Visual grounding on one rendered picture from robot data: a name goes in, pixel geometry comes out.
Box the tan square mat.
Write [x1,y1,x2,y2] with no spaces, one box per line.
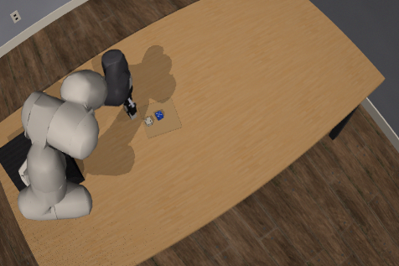
[138,97,182,138]

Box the beige die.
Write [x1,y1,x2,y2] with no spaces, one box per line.
[144,117,153,127]

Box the blue die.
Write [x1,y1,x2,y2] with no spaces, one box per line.
[155,111,163,120]

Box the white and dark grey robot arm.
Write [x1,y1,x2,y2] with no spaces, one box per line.
[18,50,132,221]

